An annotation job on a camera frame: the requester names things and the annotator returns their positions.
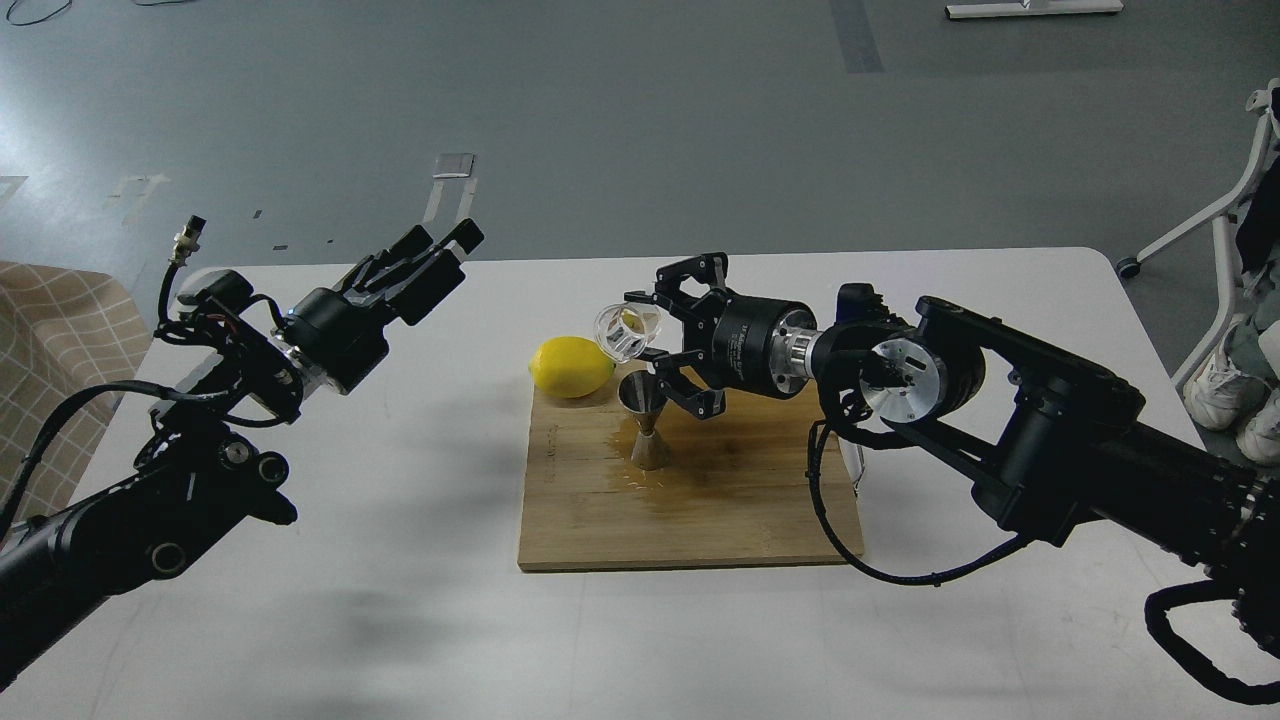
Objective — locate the white bar on floor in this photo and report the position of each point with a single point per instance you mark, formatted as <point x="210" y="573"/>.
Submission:
<point x="1029" y="9"/>

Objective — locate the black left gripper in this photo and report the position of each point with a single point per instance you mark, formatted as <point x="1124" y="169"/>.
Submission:
<point x="342" y="334"/>

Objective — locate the yellow lemon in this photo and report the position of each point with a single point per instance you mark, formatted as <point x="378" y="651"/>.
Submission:
<point x="569" y="367"/>

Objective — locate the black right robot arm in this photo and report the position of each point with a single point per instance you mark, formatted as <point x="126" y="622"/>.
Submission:
<point x="1049" y="440"/>

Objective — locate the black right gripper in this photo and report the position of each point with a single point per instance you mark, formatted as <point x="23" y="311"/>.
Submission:
<point x="748" y="340"/>

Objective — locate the clear glass cup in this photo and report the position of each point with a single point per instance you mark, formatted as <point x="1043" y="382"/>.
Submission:
<point x="623" y="331"/>

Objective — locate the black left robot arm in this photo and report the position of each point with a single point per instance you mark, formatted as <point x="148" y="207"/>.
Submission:
<point x="198" y="476"/>

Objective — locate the bamboo cutting board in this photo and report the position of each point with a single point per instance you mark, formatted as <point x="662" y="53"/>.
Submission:
<point x="734" y="493"/>

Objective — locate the beige checkered cloth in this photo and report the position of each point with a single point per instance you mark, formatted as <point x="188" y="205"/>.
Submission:
<point x="62" y="330"/>

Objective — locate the steel jigger measuring cup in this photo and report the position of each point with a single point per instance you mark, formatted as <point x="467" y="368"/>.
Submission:
<point x="642" y="398"/>

